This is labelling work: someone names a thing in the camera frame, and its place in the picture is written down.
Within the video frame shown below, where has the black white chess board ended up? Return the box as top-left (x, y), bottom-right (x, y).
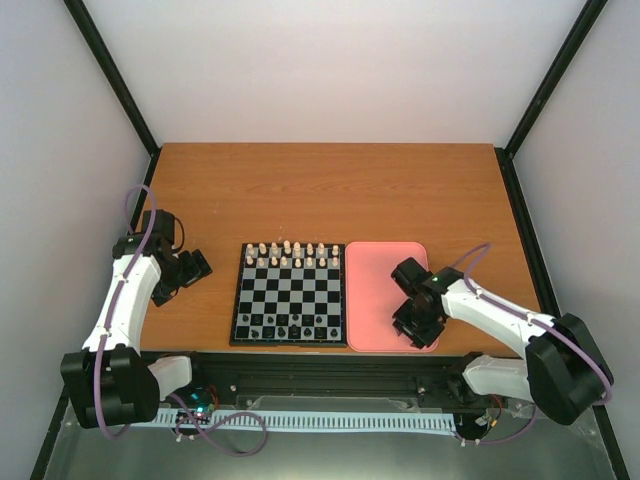
top-left (229, 242), bottom-right (347, 347)

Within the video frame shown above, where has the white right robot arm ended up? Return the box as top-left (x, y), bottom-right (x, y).
top-left (391, 257), bottom-right (614, 425)

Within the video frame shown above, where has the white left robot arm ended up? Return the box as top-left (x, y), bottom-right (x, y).
top-left (60, 210), bottom-right (212, 429)

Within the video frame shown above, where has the light blue cable duct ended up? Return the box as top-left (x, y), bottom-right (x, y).
top-left (141, 408), bottom-right (456, 435)

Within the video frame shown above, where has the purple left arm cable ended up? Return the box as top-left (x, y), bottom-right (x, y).
top-left (97, 185), bottom-right (158, 439)

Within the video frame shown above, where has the pink tray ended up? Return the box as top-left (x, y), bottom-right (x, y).
top-left (345, 241), bottom-right (438, 354)

